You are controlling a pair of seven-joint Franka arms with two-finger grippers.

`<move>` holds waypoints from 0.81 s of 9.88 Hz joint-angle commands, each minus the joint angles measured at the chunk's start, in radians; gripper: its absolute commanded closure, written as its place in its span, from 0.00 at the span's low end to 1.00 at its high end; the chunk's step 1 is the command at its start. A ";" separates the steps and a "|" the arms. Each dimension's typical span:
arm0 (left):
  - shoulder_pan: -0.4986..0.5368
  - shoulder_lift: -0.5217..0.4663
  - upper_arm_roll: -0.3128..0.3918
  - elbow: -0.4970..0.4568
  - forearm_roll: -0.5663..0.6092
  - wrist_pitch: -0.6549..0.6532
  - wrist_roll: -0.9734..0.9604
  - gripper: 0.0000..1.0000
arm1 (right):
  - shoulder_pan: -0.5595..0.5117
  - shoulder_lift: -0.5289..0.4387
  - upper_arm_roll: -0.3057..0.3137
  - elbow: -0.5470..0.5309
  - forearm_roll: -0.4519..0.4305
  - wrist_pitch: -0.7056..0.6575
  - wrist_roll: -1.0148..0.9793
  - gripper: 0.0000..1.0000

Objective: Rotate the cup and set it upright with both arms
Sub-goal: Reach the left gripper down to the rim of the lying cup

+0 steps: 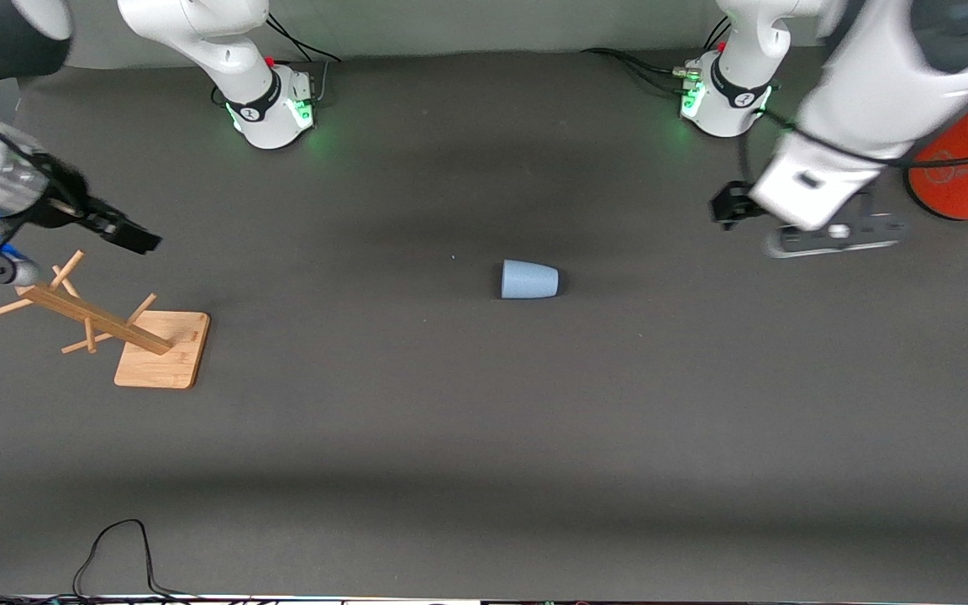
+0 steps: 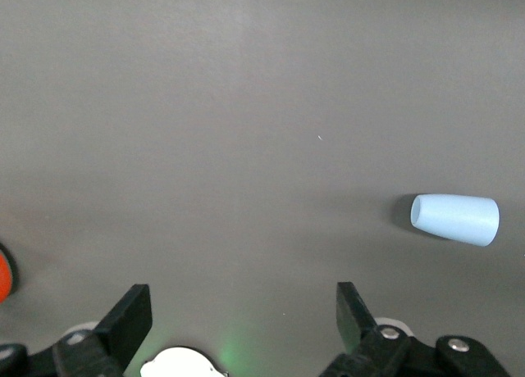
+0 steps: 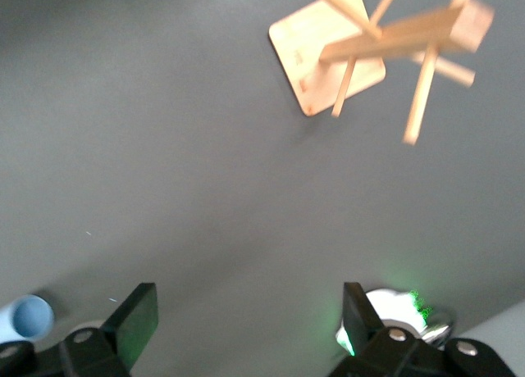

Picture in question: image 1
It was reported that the black arm base cable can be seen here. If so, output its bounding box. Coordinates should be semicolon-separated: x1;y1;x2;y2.
581;48;691;92
701;15;733;53
261;15;346;65

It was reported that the thin black looped cable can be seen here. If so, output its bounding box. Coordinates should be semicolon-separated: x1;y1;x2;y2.
0;518;208;605

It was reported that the light blue cup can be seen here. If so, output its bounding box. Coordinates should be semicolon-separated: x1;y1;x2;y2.
500;259;560;301

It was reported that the black left arm base cable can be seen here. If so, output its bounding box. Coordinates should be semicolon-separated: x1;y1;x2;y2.
701;15;733;53
581;48;691;92

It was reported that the black right arm base cable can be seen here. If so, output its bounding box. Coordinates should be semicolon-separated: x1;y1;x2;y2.
261;15;346;65

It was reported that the orange cylinder with grey lid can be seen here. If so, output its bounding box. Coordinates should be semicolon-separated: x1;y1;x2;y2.
904;84;968;222

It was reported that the wooden mug tree stand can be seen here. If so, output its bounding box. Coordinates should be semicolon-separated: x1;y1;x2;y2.
0;250;211;390

